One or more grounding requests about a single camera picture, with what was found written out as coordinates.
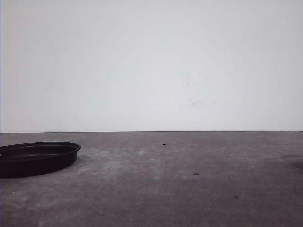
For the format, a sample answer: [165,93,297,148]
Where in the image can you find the black frying pan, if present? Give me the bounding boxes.
[0,142,81,179]

